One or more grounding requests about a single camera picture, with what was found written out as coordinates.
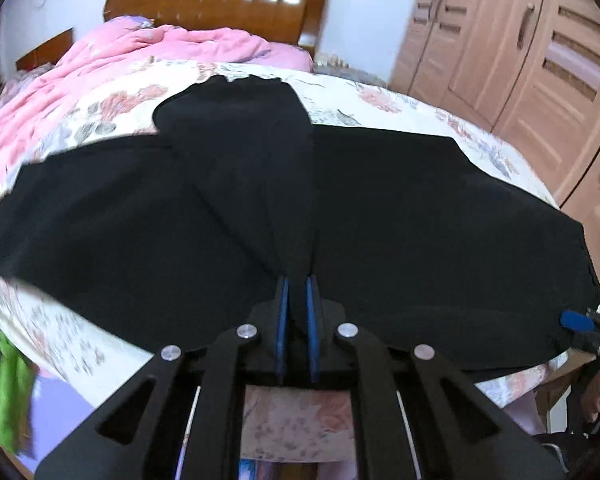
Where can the black pants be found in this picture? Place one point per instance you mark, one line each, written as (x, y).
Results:
(390, 230)

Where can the pink blanket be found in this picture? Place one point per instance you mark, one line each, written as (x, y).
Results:
(80, 65)

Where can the dark cloth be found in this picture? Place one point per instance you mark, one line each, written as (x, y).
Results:
(555, 452)

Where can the purple cloth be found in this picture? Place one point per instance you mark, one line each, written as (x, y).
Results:
(55, 410)

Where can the light wooden furniture piece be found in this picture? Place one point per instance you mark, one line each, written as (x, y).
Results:
(555, 385)

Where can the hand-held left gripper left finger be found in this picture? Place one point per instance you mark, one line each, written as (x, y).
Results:
(281, 320)

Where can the wooden headboard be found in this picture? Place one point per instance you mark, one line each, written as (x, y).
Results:
(240, 5)

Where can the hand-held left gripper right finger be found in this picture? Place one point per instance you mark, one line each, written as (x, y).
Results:
(312, 320)

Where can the wooden wardrobe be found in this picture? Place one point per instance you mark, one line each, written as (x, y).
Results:
(525, 60)

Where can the floral bed sheet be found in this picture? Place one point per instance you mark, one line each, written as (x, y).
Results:
(105, 110)

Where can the cluttered bedside table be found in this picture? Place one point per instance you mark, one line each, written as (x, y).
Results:
(347, 71)

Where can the green cloth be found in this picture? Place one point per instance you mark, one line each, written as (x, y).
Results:
(10, 390)

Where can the person's right hand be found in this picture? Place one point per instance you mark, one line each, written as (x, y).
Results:
(594, 402)

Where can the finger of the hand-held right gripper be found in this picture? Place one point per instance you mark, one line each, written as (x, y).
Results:
(577, 321)

